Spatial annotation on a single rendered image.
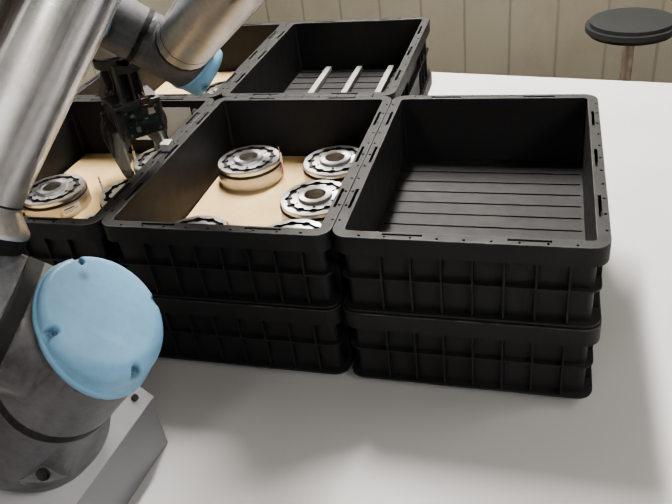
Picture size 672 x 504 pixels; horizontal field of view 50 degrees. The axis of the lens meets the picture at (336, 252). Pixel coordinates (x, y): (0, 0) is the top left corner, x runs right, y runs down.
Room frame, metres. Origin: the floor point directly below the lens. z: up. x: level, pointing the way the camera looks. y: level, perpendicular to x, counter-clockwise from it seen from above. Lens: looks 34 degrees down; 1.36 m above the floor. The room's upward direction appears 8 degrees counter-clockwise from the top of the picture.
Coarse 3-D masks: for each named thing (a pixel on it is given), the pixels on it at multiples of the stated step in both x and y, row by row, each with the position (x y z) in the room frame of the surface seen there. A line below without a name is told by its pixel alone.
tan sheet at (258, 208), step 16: (288, 160) 1.08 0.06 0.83; (288, 176) 1.02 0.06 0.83; (208, 192) 1.01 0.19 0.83; (224, 192) 1.00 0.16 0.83; (240, 192) 0.99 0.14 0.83; (256, 192) 0.99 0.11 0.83; (272, 192) 0.98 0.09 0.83; (208, 208) 0.96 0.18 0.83; (224, 208) 0.95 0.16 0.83; (240, 208) 0.94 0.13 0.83; (256, 208) 0.94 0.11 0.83; (272, 208) 0.93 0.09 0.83; (240, 224) 0.90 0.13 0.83; (256, 224) 0.89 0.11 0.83
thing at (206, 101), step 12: (204, 108) 1.11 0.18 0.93; (192, 120) 1.06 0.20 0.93; (180, 132) 1.02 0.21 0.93; (156, 156) 0.95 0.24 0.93; (144, 168) 0.91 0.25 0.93; (132, 180) 0.88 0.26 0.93; (120, 192) 0.86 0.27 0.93; (108, 204) 0.82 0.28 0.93; (24, 216) 0.82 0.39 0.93; (96, 216) 0.79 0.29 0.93; (36, 228) 0.80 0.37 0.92; (48, 228) 0.80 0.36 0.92; (60, 228) 0.79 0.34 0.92; (72, 228) 0.78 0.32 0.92; (84, 228) 0.78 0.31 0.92; (96, 228) 0.78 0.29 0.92; (84, 240) 0.78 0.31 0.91
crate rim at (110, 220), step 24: (312, 96) 1.09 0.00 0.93; (336, 96) 1.08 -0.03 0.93; (360, 96) 1.07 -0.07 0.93; (384, 96) 1.05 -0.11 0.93; (336, 216) 0.72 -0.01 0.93; (120, 240) 0.76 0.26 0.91; (144, 240) 0.75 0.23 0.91; (168, 240) 0.74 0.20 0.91; (192, 240) 0.73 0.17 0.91; (216, 240) 0.72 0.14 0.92; (240, 240) 0.71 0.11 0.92; (264, 240) 0.70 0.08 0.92; (288, 240) 0.69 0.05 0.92; (312, 240) 0.68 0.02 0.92
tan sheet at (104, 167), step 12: (84, 156) 1.21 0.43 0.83; (96, 156) 1.20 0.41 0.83; (108, 156) 1.20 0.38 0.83; (132, 156) 1.18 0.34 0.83; (72, 168) 1.17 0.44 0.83; (84, 168) 1.16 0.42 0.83; (96, 168) 1.15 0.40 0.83; (108, 168) 1.15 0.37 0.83; (132, 168) 1.13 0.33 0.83; (96, 180) 1.11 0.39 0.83; (108, 180) 1.10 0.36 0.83; (120, 180) 1.09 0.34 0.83; (96, 192) 1.06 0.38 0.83; (96, 204) 1.02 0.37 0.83; (72, 216) 0.99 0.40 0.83; (84, 216) 0.98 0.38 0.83
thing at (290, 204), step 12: (312, 180) 0.94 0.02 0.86; (324, 180) 0.93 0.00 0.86; (288, 192) 0.91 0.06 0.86; (336, 192) 0.89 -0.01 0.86; (288, 204) 0.88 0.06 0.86; (300, 204) 0.87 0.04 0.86; (324, 204) 0.86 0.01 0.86; (300, 216) 0.85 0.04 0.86; (312, 216) 0.84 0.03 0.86; (324, 216) 0.84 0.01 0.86
